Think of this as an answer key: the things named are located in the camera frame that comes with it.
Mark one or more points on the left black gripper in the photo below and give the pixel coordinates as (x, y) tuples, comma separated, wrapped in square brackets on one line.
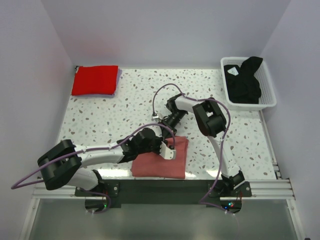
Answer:
[(159, 140)]

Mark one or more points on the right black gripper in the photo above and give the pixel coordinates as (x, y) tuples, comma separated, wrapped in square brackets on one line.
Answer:
[(167, 132)]

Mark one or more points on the pink t shirt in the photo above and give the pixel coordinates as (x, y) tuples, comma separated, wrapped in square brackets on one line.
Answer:
[(153, 165)]

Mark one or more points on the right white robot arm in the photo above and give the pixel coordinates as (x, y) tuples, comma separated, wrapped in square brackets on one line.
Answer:
[(212, 124)]

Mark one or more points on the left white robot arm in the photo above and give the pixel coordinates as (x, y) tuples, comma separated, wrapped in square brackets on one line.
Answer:
[(66, 163)]

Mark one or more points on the black t shirt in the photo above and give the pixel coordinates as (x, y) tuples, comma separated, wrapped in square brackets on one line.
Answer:
[(242, 85)]

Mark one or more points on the folded red t shirt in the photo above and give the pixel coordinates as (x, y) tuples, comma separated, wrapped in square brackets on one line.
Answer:
[(95, 80)]

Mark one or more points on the white plastic basket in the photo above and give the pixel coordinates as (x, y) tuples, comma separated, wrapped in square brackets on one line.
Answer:
[(268, 97)]

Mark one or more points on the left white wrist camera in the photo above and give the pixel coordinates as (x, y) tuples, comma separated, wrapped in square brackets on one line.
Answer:
[(167, 153)]

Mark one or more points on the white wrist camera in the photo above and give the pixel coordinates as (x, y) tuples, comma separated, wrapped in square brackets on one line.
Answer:
[(167, 153), (156, 117)]

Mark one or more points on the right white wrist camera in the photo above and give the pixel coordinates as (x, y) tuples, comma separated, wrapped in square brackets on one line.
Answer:
[(156, 117)]

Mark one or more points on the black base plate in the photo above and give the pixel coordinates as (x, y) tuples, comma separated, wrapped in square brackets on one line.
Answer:
[(170, 192)]

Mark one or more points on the aluminium rail frame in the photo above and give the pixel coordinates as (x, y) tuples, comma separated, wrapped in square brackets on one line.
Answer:
[(273, 190)]

